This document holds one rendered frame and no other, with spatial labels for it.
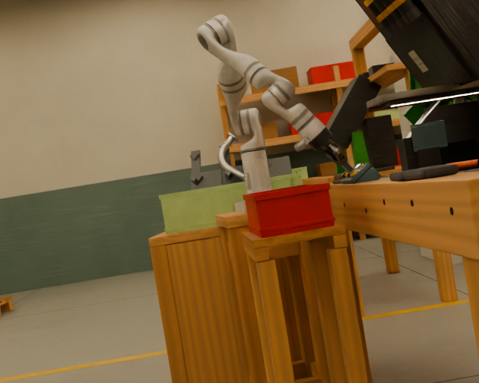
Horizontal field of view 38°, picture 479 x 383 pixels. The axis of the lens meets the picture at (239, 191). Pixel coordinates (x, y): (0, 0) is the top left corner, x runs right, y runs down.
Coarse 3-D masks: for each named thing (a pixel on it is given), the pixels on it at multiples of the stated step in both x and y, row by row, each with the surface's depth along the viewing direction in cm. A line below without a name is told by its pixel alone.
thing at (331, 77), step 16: (336, 64) 864; (352, 64) 865; (288, 80) 863; (320, 80) 864; (336, 80) 858; (256, 96) 851; (336, 96) 902; (224, 112) 854; (384, 112) 866; (224, 128) 854; (272, 128) 864; (240, 144) 856; (272, 144) 852; (352, 160) 860; (400, 160) 867; (304, 176) 864
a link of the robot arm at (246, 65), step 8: (208, 24) 219; (200, 32) 219; (208, 32) 218; (200, 40) 222; (208, 40) 218; (216, 40) 218; (208, 48) 220; (216, 48) 217; (224, 48) 216; (216, 56) 220; (224, 56) 216; (232, 56) 215; (240, 56) 214; (248, 56) 214; (232, 64) 216; (240, 64) 213; (248, 64) 212; (256, 64) 212; (240, 72) 215; (248, 72) 212; (248, 80) 213
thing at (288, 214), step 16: (256, 192) 218; (272, 192) 188; (288, 192) 188; (304, 192) 189; (320, 192) 189; (256, 208) 189; (272, 208) 188; (288, 208) 189; (304, 208) 189; (320, 208) 189; (256, 224) 196; (272, 224) 188; (288, 224) 189; (304, 224) 189; (320, 224) 189
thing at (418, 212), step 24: (336, 192) 231; (360, 192) 200; (384, 192) 176; (408, 192) 157; (432, 192) 142; (456, 192) 130; (336, 216) 237; (360, 216) 204; (384, 216) 180; (408, 216) 160; (432, 216) 145; (456, 216) 132; (408, 240) 163; (432, 240) 147; (456, 240) 134
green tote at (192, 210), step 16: (288, 176) 290; (176, 192) 295; (192, 192) 294; (208, 192) 294; (224, 192) 293; (240, 192) 293; (176, 208) 295; (192, 208) 294; (208, 208) 294; (224, 208) 294; (176, 224) 296; (192, 224) 295; (208, 224) 294
